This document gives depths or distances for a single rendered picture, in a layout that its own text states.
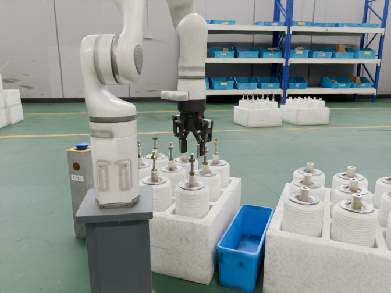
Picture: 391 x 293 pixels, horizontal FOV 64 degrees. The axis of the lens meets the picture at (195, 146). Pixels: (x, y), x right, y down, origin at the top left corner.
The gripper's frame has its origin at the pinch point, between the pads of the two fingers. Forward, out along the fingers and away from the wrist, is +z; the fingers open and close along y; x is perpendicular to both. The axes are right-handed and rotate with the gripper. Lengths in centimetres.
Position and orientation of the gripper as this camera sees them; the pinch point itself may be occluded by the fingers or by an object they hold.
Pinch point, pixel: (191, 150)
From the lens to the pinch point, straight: 85.7
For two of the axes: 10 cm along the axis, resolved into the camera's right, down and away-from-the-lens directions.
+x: -7.3, 1.6, -6.7
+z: 0.0, 9.7, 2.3
